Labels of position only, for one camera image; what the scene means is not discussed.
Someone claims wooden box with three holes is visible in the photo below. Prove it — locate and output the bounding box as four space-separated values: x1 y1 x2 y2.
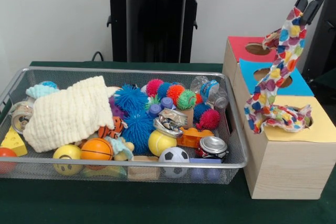
222 36 336 200

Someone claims yellow smiley ball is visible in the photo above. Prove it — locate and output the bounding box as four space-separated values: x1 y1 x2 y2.
52 144 83 176

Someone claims yellow tennis ball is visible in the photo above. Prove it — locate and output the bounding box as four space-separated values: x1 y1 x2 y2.
147 131 177 157

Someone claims orange toy basketball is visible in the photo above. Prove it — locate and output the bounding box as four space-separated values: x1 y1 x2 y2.
80 138 114 162

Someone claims yellow cheese wedge toy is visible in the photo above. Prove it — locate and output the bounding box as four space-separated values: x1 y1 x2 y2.
0 127 28 157

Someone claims striped tiger plush toy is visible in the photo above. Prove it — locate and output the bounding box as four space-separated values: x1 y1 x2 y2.
97 116 128 140

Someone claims cream knitted cloth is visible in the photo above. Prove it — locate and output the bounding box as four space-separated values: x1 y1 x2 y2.
23 76 116 153

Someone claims red ball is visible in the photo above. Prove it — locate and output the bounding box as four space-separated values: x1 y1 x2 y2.
0 147 17 175

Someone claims clear mesh bin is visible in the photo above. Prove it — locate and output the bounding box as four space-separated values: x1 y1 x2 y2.
0 67 250 185

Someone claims black and white soccer ball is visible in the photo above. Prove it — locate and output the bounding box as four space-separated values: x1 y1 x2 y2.
159 147 191 179

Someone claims blue spiky rubber ball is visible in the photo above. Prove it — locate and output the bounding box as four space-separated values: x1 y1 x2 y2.
114 83 150 113
122 111 155 154

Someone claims black monitor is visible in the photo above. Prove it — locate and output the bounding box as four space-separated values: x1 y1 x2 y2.
302 0 336 91

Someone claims long polka dot cloth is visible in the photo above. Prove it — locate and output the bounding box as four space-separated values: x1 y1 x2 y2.
244 6 313 135

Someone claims crushed red drink can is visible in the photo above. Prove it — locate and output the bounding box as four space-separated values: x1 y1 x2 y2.
196 136 230 161

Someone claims mint green cloth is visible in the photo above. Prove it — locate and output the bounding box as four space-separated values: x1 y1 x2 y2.
26 82 59 100

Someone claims silver drink can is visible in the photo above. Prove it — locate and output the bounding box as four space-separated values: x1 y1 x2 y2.
9 101 36 134

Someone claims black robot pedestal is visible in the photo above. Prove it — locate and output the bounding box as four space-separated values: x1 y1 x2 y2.
101 0 211 63

